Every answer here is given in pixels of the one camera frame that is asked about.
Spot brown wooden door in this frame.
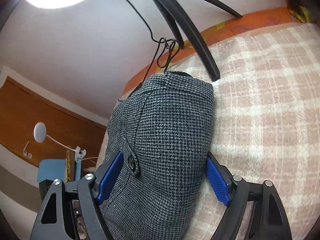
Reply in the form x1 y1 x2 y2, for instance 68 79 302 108
1 77 106 169

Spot black mini tripod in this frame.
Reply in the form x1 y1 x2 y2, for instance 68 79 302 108
153 0 242 82

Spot white clip desk lamp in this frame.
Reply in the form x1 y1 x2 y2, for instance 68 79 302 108
33 122 98 163

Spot black power cable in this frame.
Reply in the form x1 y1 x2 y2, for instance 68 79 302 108
108 0 181 103

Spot grey houndstooth pants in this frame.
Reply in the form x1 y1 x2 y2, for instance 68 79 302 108
100 72 214 239

